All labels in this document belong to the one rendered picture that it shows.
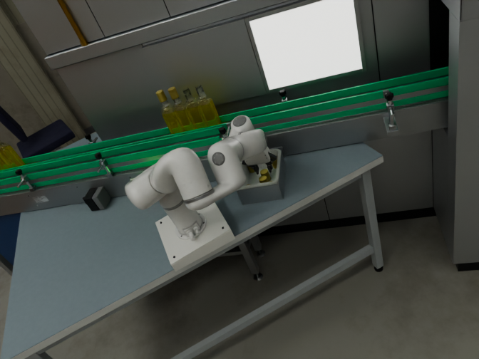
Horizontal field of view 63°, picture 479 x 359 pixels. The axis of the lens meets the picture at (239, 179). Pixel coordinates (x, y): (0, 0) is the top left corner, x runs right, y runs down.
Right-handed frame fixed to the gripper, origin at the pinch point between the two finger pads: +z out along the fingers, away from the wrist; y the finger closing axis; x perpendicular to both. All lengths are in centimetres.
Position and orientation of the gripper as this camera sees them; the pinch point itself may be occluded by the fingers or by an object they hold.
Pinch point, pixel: (263, 168)
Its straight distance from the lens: 159.8
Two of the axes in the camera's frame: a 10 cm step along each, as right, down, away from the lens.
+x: -0.8, 8.2, -5.6
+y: -9.4, 1.3, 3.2
